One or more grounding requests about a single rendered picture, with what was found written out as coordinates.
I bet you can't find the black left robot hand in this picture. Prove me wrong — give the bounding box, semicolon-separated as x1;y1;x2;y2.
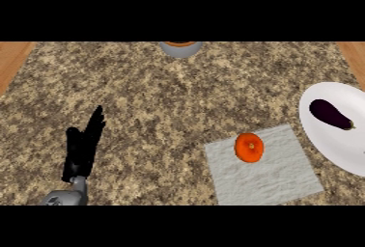
60;104;106;183

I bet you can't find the white plate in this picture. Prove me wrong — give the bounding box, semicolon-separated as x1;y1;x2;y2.
298;81;365;178

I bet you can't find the grey bowl with orange rim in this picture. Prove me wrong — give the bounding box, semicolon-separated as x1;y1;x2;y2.
158;41;203;59

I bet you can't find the dark purple eggplant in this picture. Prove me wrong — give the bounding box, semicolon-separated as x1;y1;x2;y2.
307;98;356;131

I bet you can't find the orange tomato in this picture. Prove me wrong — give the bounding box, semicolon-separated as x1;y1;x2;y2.
233;132;264;164

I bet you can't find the pale grey placemat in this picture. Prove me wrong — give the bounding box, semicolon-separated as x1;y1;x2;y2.
203;123;326;206

